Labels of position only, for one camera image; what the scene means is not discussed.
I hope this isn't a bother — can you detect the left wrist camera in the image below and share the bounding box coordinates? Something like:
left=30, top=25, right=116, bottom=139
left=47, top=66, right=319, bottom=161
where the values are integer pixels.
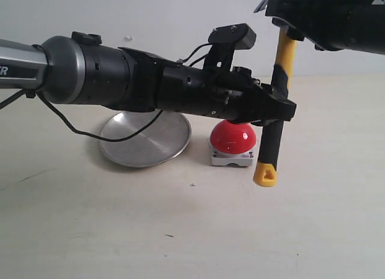
left=208, top=23, right=256, bottom=50

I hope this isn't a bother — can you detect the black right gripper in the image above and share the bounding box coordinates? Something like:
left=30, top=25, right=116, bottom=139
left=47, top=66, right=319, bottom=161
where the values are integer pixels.
left=265, top=0, right=355, bottom=51

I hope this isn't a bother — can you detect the yellow black claw hammer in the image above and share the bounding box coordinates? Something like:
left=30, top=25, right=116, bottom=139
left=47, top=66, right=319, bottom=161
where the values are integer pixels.
left=253, top=18, right=297, bottom=188

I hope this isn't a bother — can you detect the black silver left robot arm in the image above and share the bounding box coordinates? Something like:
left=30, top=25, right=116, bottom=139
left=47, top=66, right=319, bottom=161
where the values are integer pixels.
left=1, top=32, right=297, bottom=126

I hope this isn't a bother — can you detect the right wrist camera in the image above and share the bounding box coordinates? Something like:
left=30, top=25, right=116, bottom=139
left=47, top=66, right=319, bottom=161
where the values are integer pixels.
left=254, top=0, right=297, bottom=14

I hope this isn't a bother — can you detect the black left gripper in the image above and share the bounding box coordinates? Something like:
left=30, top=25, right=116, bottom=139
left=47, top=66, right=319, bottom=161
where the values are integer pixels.
left=156, top=64, right=297, bottom=126

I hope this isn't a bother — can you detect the round stainless steel plate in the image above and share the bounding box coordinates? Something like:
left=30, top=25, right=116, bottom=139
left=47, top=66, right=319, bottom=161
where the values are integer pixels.
left=99, top=111, right=191, bottom=168

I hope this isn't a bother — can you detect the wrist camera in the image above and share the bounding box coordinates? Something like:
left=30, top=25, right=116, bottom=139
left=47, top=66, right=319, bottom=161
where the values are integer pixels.
left=254, top=0, right=297, bottom=14
left=208, top=23, right=256, bottom=50

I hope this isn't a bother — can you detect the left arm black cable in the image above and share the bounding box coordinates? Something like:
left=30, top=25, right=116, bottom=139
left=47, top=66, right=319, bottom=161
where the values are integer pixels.
left=0, top=43, right=217, bottom=143

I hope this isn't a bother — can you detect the red dome push button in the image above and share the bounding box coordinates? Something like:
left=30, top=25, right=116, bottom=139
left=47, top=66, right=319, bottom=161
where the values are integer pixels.
left=209, top=120, right=258, bottom=167

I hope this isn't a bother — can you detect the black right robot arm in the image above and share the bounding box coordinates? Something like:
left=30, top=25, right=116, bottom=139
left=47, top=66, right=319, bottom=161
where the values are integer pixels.
left=265, top=0, right=384, bottom=55

